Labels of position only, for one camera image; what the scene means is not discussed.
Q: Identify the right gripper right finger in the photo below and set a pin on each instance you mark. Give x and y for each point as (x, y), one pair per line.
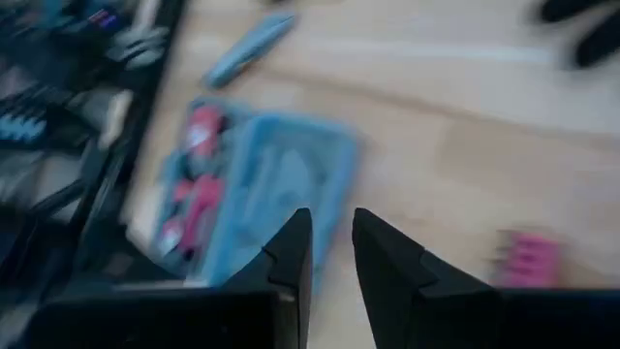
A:
(484, 320)

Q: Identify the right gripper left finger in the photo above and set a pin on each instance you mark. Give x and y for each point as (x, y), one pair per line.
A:
(194, 320)

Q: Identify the grey plastic tool case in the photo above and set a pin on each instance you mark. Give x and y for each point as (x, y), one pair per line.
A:
(286, 184)

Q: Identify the black work glove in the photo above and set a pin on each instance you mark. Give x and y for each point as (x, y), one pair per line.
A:
(596, 46)

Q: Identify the black metal table frame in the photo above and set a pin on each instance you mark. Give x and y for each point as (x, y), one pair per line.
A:
(147, 97)

